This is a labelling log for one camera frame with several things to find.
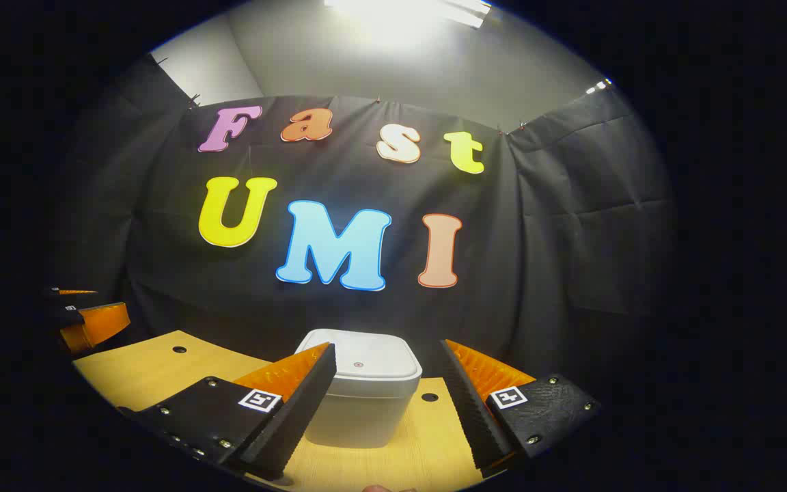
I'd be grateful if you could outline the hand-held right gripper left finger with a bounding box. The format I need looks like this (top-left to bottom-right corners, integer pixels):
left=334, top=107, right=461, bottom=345
left=117, top=342, right=337, bottom=482

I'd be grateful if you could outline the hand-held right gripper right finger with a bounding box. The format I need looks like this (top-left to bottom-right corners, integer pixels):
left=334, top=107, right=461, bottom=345
left=440, top=339, right=601, bottom=479

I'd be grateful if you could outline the white desktop garbage bin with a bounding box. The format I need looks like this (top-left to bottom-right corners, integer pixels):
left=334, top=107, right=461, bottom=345
left=294, top=329, right=423, bottom=450

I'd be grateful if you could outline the wooden desktop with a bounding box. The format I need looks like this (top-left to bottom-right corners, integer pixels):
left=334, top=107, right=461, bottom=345
left=72, top=331, right=503, bottom=492

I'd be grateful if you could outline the black backdrop cloth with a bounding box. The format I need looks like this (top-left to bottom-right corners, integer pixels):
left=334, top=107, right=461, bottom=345
left=45, top=55, right=678, bottom=383

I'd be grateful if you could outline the large ceiling light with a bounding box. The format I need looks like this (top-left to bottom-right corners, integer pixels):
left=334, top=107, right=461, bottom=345
left=324, top=0, right=492, bottom=29

